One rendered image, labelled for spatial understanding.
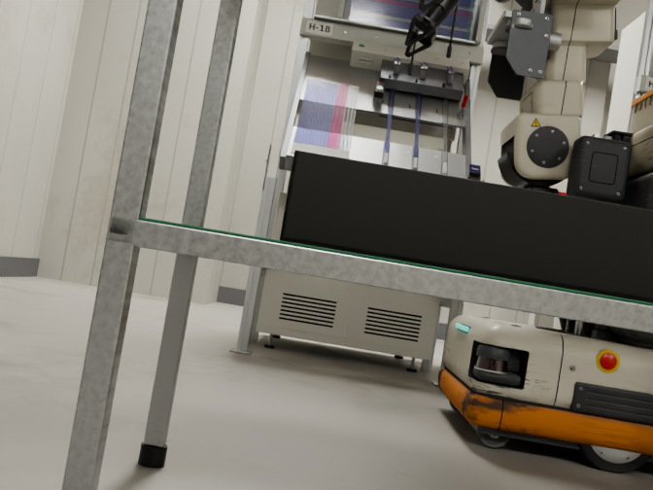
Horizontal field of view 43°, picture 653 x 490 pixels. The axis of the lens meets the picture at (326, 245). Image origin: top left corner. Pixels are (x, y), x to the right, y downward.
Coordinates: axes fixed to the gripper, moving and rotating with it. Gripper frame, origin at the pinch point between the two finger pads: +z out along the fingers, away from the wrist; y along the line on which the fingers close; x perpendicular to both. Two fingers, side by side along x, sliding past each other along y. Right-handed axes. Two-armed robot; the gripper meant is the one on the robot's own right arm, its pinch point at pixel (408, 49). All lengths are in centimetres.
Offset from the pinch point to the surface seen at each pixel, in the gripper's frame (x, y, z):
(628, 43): 47, -155, -104
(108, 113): -191, -297, 80
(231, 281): -68, -371, 120
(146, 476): 34, 117, 101
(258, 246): 32, 153, 64
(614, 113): 63, -160, -76
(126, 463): 30, 112, 103
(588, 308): 62, 149, 48
